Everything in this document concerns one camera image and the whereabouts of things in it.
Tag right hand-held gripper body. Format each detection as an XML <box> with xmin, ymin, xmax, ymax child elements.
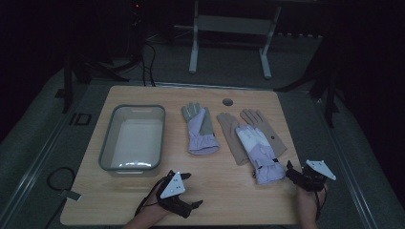
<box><xmin>293</xmin><ymin>159</ymin><xmax>337</xmax><ymax>193</ymax></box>

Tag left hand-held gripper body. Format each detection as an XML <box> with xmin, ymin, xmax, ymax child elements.
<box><xmin>155</xmin><ymin>170</ymin><xmax>192</xmax><ymax>219</ymax></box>

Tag lavender and white glove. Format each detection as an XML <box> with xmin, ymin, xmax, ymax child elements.
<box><xmin>235</xmin><ymin>124</ymin><xmax>287</xmax><ymax>186</ymax></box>

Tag lavender glove with grey palm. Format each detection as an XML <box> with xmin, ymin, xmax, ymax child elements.
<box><xmin>181</xmin><ymin>101</ymin><xmax>221</xmax><ymax>156</ymax></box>

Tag plain beige knit glove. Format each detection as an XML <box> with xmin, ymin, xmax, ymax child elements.
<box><xmin>216</xmin><ymin>112</ymin><xmax>251</xmax><ymax>167</ymax></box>

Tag grey plastic storage bin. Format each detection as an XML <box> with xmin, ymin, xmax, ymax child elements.
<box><xmin>98</xmin><ymin>104</ymin><xmax>166</xmax><ymax>177</ymax></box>

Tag person's right hand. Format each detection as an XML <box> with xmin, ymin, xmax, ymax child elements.
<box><xmin>295</xmin><ymin>185</ymin><xmax>329</xmax><ymax>221</ymax></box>

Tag person's left hand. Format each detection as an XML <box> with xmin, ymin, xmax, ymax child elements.
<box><xmin>144</xmin><ymin>185</ymin><xmax>175</xmax><ymax>221</ymax></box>

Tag beige glove with dark button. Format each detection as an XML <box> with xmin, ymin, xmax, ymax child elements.
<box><xmin>239</xmin><ymin>108</ymin><xmax>288</xmax><ymax>159</ymax></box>

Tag black tripod stand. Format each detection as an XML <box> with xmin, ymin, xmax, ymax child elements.
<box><xmin>61</xmin><ymin>44</ymin><xmax>130</xmax><ymax>115</ymax></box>
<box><xmin>274</xmin><ymin>60</ymin><xmax>342</xmax><ymax>129</ymax></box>

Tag grey tape piece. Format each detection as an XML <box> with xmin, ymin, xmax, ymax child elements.
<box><xmin>58</xmin><ymin>189</ymin><xmax>83</xmax><ymax>202</ymax></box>

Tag white metal stand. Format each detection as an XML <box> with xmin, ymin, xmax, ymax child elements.
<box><xmin>188</xmin><ymin>0</ymin><xmax>283</xmax><ymax>80</ymax></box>

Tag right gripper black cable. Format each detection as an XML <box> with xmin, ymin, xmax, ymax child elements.
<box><xmin>313</xmin><ymin>185</ymin><xmax>330</xmax><ymax>222</ymax></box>

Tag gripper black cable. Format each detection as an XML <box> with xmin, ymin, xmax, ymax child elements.
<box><xmin>313</xmin><ymin>185</ymin><xmax>330</xmax><ymax>222</ymax></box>
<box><xmin>134</xmin><ymin>176</ymin><xmax>168</xmax><ymax>218</ymax></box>

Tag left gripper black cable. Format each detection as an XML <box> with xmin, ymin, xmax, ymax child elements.
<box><xmin>134</xmin><ymin>176</ymin><xmax>168</xmax><ymax>218</ymax></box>

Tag black hanging cables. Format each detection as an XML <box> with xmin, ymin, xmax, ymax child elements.
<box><xmin>139</xmin><ymin>39</ymin><xmax>158</xmax><ymax>88</ymax></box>

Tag black looped floor cable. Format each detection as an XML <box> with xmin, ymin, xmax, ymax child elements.
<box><xmin>46</xmin><ymin>166</ymin><xmax>77</xmax><ymax>193</ymax></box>

